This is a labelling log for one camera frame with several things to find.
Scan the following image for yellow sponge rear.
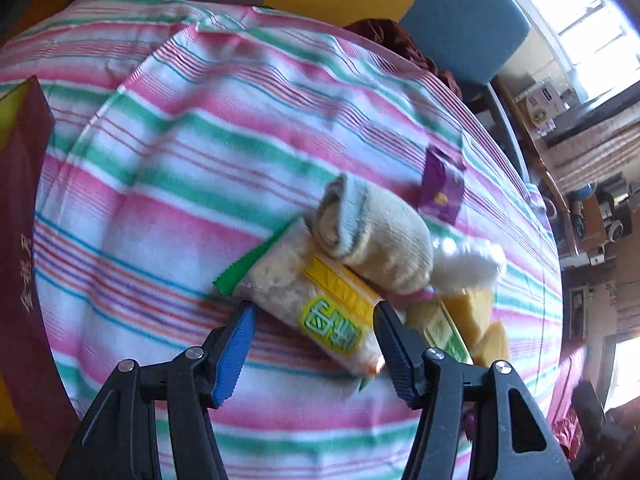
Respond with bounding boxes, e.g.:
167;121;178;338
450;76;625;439
442;289;494;348

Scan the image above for beige sock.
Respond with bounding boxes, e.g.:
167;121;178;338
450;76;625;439
311;174;434;296

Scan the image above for patterned curtain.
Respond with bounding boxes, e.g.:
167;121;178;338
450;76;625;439
547;120;639;193

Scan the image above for snack pack yellow label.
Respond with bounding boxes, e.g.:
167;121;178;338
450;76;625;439
406;299;473;364
214;217;385;382

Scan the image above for yellow sponge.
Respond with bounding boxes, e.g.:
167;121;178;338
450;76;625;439
442;289;494;348
471;321;510;367

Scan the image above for yellow sponge right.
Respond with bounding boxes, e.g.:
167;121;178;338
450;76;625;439
471;321;510;367

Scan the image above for dark red storage box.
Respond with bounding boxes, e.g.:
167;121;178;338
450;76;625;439
1;77;78;479

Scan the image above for black speaker set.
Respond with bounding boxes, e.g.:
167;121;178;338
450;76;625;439
596;172;634;243

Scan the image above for striped bed sheet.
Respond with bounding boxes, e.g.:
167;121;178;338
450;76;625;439
0;0;566;480

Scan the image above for dark red cloth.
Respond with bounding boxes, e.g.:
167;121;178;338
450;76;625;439
345;18;463;100

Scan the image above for purple snack packet rear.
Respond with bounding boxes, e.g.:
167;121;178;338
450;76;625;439
418;146;466;226

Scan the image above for wooden desk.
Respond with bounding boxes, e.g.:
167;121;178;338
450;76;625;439
491;76;579;256

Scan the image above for white plastic-wrapped ball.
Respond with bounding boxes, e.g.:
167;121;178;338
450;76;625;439
431;237;506;295

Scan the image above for white cardboard box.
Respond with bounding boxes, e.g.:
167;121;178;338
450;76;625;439
518;78;567;127

